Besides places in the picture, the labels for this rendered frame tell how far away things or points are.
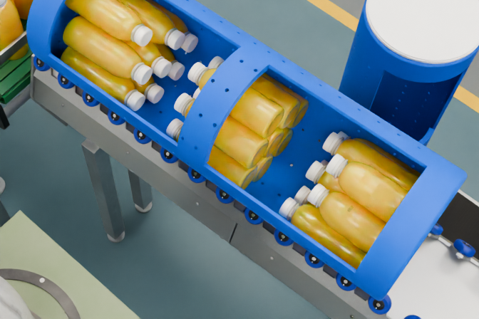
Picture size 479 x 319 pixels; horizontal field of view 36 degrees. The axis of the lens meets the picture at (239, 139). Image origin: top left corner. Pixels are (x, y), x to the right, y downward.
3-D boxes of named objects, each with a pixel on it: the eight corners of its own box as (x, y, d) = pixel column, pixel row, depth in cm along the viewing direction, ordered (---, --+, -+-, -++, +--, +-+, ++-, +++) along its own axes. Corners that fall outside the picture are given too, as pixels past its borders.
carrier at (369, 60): (295, 176, 246) (351, 241, 236) (338, 3, 171) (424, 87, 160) (358, 133, 256) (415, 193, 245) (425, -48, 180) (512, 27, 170)
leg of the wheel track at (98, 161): (116, 246, 247) (93, 156, 192) (103, 236, 248) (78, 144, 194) (128, 233, 249) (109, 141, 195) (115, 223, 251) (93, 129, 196)
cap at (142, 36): (133, 45, 148) (140, 50, 148) (132, 33, 145) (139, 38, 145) (146, 34, 150) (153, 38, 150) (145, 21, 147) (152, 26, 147)
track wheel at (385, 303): (393, 303, 139) (396, 299, 141) (373, 289, 140) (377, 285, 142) (382, 320, 141) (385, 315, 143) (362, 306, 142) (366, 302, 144)
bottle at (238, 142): (251, 173, 144) (179, 123, 149) (271, 144, 145) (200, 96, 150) (245, 166, 137) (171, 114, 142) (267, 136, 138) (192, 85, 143)
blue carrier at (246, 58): (371, 316, 143) (395, 281, 117) (45, 81, 167) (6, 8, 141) (447, 206, 152) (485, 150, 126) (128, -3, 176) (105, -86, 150)
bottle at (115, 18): (65, 13, 154) (130, 55, 149) (60, -11, 148) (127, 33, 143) (88, -7, 157) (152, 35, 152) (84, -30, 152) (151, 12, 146)
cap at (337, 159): (347, 157, 136) (339, 152, 136) (342, 160, 132) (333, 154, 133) (336, 174, 137) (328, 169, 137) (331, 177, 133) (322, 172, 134)
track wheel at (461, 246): (471, 260, 146) (477, 251, 145) (451, 246, 147) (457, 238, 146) (472, 255, 150) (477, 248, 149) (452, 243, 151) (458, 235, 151)
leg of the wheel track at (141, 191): (144, 216, 253) (130, 120, 198) (131, 206, 254) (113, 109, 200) (155, 204, 255) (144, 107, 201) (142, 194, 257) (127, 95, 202)
